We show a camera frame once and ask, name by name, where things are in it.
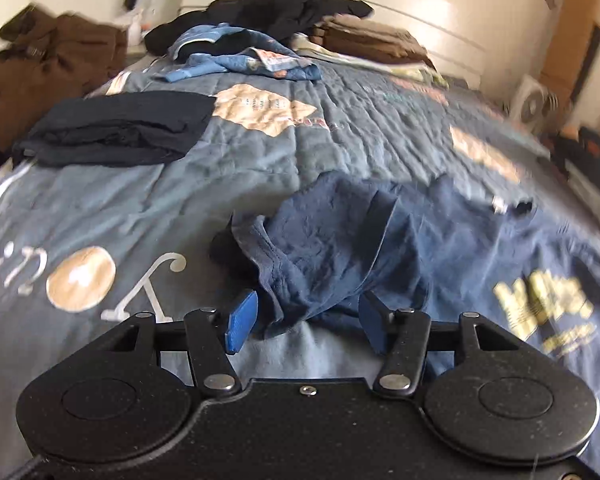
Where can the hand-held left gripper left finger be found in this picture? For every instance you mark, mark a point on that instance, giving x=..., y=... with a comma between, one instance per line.
x=241, y=322

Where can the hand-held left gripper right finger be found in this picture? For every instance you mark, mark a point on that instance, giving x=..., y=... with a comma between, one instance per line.
x=375, y=322

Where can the navy printed t-shirt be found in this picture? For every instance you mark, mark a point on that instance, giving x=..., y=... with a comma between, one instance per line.
x=330, y=240

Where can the stack of dark folded clothes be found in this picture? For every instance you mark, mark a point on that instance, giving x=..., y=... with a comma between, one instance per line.
x=590, y=152

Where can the stack of brown folded clothes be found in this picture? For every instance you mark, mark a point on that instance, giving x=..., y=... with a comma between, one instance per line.
x=370, y=40

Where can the pile of black clothes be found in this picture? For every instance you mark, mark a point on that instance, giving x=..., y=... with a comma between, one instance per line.
x=280, y=10

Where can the grey-blue quilted blanket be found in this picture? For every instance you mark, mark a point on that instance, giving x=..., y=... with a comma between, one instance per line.
x=130, y=210

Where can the black folded garment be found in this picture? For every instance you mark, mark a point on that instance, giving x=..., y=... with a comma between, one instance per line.
x=120, y=130

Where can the light blue printed garment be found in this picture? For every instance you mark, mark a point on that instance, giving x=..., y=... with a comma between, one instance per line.
x=240, y=62

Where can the white box fan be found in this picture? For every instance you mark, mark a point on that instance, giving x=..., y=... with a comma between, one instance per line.
x=527, y=102

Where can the white headboard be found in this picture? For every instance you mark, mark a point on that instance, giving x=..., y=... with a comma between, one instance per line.
x=430, y=15

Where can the brown jacket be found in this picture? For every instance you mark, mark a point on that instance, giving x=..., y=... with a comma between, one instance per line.
x=45, y=70

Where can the dark framed panel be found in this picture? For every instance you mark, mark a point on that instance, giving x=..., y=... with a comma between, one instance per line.
x=592, y=60

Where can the wooden board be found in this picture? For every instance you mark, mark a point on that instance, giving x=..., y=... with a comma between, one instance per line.
x=570, y=20

